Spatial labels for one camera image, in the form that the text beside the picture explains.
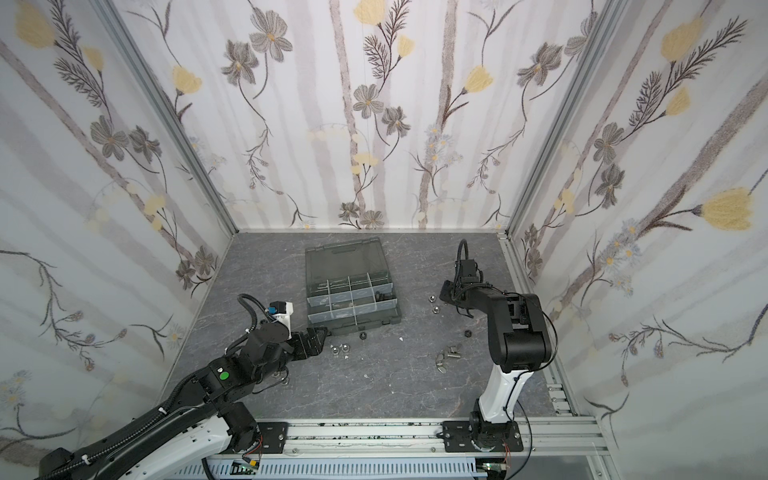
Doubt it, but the white cable duct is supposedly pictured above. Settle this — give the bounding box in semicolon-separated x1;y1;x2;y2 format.
169;458;487;479

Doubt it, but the aluminium corner frame post left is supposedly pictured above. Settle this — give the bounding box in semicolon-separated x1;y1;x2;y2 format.
89;0;239;236

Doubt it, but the silver hex nut pair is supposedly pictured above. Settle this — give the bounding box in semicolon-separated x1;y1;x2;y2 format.
331;343;351;356

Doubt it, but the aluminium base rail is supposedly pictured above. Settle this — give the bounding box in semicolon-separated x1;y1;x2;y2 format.
247;416;609;460

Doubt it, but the green compartment organizer box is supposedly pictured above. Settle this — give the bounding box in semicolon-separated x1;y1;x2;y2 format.
305;237;402;335

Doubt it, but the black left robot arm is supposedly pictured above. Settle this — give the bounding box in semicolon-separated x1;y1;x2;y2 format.
38;294;329;479

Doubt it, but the aluminium corner frame post right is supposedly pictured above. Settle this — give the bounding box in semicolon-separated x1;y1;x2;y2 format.
504;0;629;237

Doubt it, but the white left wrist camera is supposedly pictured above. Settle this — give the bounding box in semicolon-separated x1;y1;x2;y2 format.
268;301;294;330

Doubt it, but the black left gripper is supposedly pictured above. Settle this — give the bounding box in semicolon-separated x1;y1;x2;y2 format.
253;327;330;386

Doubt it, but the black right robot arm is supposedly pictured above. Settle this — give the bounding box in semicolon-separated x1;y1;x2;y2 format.
439;240;557;453

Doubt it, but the aluminium corner frame post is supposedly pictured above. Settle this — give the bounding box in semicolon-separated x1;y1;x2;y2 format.
504;0;629;237
89;0;239;236

